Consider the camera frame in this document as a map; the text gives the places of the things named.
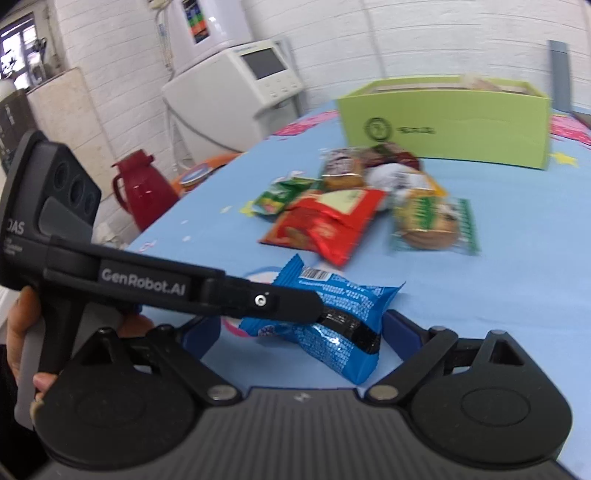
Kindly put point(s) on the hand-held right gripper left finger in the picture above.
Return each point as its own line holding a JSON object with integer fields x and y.
{"x": 203, "y": 334}

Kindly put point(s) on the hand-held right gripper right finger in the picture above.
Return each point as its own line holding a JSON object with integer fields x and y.
{"x": 397, "y": 332}

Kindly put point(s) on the orange stool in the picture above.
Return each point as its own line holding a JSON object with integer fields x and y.
{"x": 221, "y": 161}

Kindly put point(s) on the beige board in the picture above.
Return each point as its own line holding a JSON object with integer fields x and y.
{"x": 69, "y": 138}

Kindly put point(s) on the white dispenser with screen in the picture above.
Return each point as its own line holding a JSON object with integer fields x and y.
{"x": 217, "y": 101}

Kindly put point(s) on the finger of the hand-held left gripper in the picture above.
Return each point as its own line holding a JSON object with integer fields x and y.
{"x": 277, "y": 302}

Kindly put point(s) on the green snack packet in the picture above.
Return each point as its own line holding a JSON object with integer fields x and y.
{"x": 277, "y": 196}

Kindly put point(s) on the red thermos jug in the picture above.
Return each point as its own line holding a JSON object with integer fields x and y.
{"x": 143, "y": 194}

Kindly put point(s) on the smartphone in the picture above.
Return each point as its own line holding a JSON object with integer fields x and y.
{"x": 584, "y": 119}

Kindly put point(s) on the person's left hand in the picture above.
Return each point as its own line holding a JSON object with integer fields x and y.
{"x": 18, "y": 332}

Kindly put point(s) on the round brown cookie packet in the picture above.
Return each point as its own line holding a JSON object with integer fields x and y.
{"x": 341, "y": 170}

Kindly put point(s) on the grey bottle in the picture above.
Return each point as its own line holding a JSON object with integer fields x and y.
{"x": 561, "y": 74}

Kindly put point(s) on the silver foil snack packet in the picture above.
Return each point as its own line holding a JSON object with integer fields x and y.
{"x": 392, "y": 180}

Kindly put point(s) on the printed blue tablecloth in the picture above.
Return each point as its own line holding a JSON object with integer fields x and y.
{"x": 508, "y": 258}

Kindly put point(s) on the green-label cookie packet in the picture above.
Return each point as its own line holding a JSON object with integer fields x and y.
{"x": 429, "y": 221}

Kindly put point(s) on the window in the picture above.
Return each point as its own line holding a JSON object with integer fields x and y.
{"x": 18, "y": 50}

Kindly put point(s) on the green cardboard box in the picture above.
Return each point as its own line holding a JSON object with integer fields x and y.
{"x": 461, "y": 129}

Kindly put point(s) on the dark red snack packet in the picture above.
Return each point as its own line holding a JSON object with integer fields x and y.
{"x": 392, "y": 154}

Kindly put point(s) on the white water purifier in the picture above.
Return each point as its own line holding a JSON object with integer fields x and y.
{"x": 217, "y": 27}

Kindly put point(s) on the dark wooden cabinet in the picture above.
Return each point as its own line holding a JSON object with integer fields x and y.
{"x": 14, "y": 129}

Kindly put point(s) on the blue snack packet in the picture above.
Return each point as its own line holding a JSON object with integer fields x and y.
{"x": 341, "y": 295}

